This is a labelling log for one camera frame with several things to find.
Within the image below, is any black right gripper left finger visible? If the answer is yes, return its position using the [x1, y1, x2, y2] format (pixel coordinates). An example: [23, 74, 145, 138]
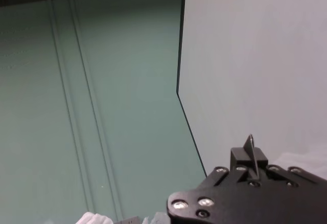
[214, 134, 261, 187]

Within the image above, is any black company introduction poster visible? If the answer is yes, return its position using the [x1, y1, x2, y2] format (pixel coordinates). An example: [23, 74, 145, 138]
[175, 0, 327, 178]

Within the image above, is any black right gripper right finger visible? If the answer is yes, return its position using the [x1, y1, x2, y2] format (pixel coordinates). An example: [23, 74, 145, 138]
[255, 147, 319, 188]

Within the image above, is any grey power strip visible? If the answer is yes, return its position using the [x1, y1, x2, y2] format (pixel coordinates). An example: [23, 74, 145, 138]
[116, 215, 141, 224]

